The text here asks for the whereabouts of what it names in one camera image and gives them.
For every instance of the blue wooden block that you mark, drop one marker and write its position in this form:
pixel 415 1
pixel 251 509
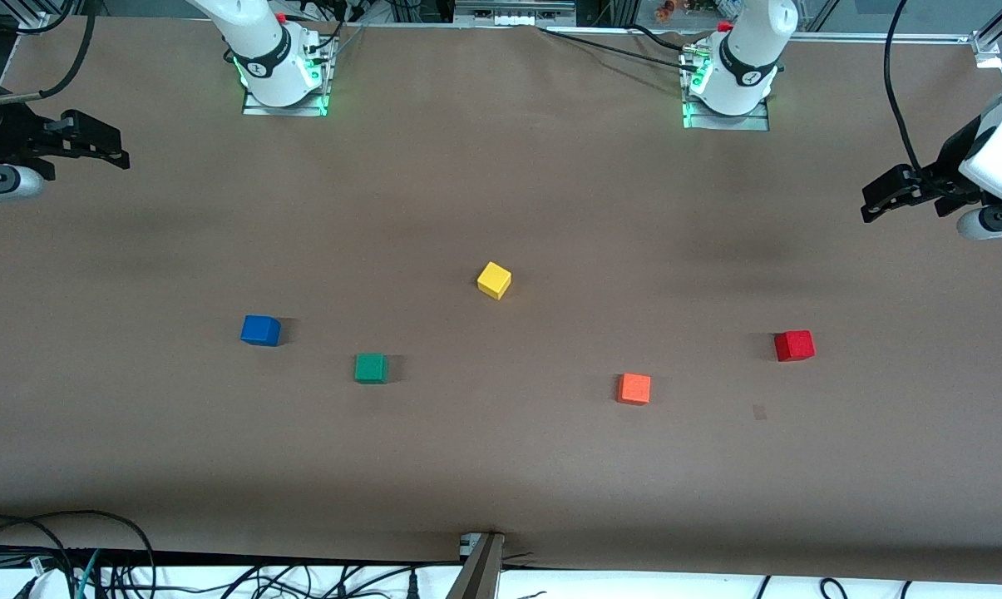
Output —
pixel 260 330

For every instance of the brown table cover sheet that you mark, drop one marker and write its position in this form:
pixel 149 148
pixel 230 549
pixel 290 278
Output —
pixel 500 466

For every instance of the red wooden block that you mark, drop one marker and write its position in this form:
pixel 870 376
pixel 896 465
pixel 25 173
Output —
pixel 794 346

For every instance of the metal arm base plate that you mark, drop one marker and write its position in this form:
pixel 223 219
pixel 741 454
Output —
pixel 733 122
pixel 301 109

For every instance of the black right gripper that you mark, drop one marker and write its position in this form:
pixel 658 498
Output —
pixel 3 137

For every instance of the orange wooden block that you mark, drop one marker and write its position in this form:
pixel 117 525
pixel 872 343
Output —
pixel 634 388

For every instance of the green wooden block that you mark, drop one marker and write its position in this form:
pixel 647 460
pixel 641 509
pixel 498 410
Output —
pixel 371 368

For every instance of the orange background figurine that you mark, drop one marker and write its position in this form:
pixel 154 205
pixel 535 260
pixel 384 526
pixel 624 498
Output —
pixel 668 8

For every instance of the aluminium corner profile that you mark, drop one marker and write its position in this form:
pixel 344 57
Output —
pixel 31 21
pixel 987 46

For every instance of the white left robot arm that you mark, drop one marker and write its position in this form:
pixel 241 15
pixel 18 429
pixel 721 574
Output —
pixel 746 58

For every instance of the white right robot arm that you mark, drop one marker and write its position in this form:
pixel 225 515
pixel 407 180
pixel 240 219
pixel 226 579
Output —
pixel 259 50

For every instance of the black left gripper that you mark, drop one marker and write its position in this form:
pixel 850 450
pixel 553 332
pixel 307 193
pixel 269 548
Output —
pixel 947 175

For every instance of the yellow wooden block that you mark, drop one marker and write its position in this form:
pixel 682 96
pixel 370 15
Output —
pixel 494 280

